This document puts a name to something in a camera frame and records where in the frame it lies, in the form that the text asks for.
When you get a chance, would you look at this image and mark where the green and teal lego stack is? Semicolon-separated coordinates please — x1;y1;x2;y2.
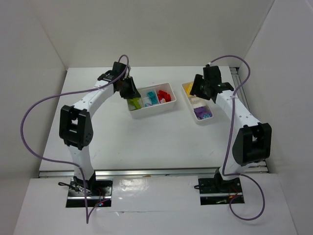
127;97;142;111

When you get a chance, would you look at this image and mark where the white small lego piece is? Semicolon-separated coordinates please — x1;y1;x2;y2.
189;98;201;104

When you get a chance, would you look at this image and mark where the yellow lego brick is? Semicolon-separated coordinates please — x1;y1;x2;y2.
184;82;193;96

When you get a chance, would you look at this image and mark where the purple lego brick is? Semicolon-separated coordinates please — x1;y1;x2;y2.
194;106;206;119

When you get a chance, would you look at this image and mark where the teal long lego brick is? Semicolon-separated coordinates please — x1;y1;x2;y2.
147;92;158;105

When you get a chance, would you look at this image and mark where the purple flower lego piece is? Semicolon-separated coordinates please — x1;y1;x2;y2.
201;113;212;120

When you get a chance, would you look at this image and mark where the red lego cluster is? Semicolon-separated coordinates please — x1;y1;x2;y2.
157;90;172;103

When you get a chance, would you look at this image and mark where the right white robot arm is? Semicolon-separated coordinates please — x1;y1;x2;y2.
190;65;272;186

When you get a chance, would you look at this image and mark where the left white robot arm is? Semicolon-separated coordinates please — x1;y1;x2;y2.
59;62;140;191

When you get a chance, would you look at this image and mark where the narrow white divided tray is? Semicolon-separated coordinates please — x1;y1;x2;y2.
181;82;214;125

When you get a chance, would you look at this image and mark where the wide white divided tray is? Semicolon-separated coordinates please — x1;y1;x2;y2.
127;83;177;119

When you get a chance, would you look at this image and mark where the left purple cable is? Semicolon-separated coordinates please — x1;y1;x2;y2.
20;54;130;224

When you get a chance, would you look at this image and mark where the purple cable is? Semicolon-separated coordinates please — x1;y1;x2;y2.
20;54;130;224
206;55;267;221

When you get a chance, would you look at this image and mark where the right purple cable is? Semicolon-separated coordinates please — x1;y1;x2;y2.
206;55;267;221

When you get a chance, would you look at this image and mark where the aluminium rail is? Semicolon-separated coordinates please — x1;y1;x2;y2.
38;166;269;178

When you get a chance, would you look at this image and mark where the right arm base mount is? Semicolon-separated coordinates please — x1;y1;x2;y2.
194;178;245;205

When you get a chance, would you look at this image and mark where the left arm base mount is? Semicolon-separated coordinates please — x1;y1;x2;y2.
58;178;113;208

